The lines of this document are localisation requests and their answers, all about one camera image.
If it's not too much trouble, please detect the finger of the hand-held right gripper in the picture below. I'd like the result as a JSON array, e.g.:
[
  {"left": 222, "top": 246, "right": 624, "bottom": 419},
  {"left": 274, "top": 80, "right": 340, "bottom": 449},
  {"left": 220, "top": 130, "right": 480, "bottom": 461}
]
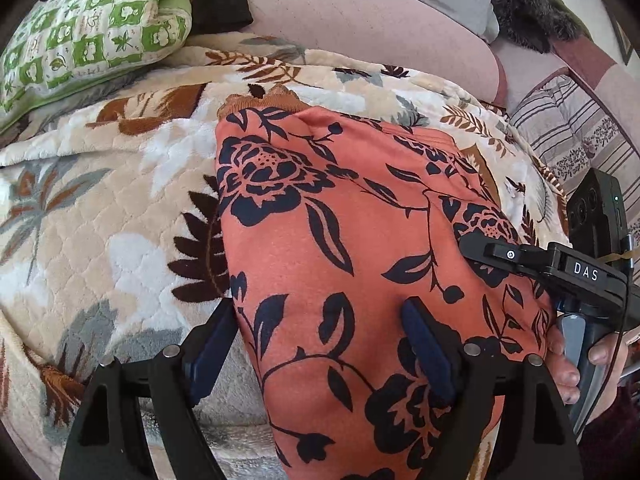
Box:
[{"left": 457, "top": 232, "right": 552, "bottom": 280}]

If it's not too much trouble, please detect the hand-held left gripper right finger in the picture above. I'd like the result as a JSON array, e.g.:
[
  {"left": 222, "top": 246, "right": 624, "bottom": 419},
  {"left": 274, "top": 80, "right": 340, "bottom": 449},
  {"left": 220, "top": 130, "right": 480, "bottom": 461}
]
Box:
[{"left": 400, "top": 299, "right": 583, "bottom": 480}]

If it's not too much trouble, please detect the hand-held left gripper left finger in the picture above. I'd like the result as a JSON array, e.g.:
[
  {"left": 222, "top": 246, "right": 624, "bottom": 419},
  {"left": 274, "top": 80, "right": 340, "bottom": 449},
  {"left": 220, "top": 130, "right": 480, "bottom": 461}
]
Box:
[{"left": 60, "top": 300, "right": 242, "bottom": 480}]

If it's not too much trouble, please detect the orange floral garment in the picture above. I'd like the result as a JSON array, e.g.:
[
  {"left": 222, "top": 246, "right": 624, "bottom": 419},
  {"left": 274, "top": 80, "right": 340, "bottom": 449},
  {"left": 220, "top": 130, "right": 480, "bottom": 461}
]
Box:
[{"left": 214, "top": 87, "right": 563, "bottom": 480}]

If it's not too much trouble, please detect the person's right hand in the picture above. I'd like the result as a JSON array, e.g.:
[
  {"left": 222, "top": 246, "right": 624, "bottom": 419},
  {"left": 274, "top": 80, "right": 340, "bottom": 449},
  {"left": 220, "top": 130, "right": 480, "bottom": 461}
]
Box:
[{"left": 545, "top": 326, "right": 630, "bottom": 407}]

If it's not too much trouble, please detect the striped quilt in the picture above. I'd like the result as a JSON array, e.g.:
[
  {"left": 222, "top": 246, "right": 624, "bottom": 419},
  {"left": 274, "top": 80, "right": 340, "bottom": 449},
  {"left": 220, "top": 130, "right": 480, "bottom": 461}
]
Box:
[{"left": 507, "top": 72, "right": 633, "bottom": 201}]

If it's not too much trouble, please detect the floral fleece blanket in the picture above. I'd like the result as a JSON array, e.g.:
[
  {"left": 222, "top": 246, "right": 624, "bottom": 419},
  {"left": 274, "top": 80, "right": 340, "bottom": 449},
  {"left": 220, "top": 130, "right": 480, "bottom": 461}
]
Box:
[{"left": 0, "top": 35, "right": 571, "bottom": 480}]

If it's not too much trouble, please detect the dark fur garment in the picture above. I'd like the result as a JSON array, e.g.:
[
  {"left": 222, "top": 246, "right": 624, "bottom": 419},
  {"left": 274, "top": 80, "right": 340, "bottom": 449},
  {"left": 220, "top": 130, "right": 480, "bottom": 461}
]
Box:
[{"left": 492, "top": 0, "right": 583, "bottom": 56}]

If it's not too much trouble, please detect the pink cushion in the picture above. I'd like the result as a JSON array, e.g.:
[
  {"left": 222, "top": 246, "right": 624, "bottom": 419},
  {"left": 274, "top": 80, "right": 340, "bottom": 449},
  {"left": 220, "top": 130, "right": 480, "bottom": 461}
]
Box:
[{"left": 242, "top": 0, "right": 508, "bottom": 108}]

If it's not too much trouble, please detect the green patterned pillow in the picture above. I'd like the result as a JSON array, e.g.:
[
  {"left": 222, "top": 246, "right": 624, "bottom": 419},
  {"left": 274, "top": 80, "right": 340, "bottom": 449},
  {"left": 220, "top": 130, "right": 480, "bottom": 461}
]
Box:
[{"left": 0, "top": 0, "right": 193, "bottom": 128}]

